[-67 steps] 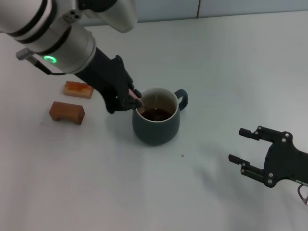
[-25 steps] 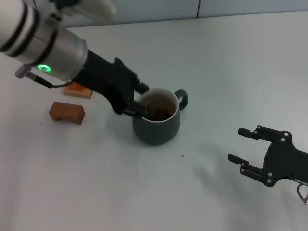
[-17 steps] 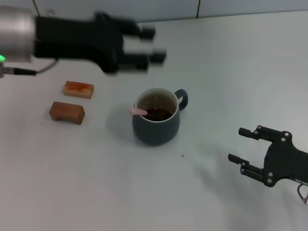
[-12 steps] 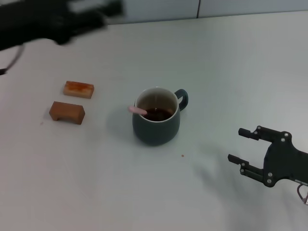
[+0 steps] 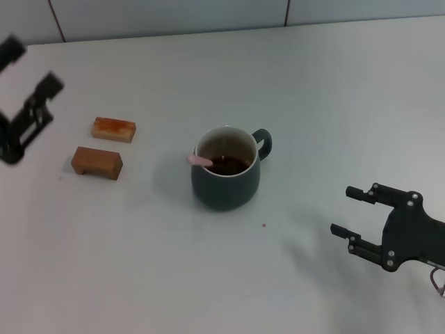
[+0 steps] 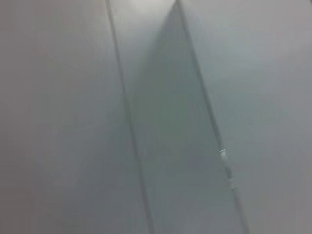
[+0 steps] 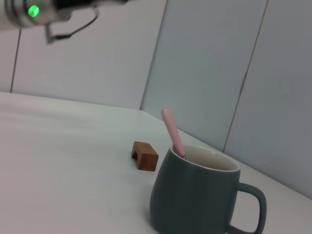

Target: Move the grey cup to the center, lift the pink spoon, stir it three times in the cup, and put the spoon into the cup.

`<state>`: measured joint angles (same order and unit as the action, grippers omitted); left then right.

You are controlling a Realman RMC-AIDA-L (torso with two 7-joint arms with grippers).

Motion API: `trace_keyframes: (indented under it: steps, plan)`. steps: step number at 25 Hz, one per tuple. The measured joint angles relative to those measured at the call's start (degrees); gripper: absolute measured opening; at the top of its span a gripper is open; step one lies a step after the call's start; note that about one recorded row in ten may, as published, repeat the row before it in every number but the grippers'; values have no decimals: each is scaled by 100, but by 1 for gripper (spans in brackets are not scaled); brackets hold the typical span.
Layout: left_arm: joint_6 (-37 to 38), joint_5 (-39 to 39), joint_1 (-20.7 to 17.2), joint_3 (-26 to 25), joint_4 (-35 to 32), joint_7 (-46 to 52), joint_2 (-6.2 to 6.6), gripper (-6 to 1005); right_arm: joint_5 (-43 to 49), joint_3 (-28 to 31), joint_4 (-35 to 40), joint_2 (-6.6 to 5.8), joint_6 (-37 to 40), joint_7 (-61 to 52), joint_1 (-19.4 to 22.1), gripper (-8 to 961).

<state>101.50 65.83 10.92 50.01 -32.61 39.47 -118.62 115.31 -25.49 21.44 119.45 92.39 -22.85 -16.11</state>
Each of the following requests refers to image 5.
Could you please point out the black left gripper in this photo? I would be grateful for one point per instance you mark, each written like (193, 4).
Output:
(7, 142)

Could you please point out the dark coffee liquid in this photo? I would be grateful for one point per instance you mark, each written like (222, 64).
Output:
(233, 167)

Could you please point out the dark brown arched wooden block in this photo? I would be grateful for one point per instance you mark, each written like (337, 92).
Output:
(97, 161)

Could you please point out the grey ceramic mug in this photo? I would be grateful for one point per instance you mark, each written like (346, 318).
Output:
(222, 191)

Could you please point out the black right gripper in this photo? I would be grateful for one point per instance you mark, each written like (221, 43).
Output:
(413, 236)

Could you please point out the light wooden block orange stained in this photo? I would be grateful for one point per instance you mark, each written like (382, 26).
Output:
(113, 130)

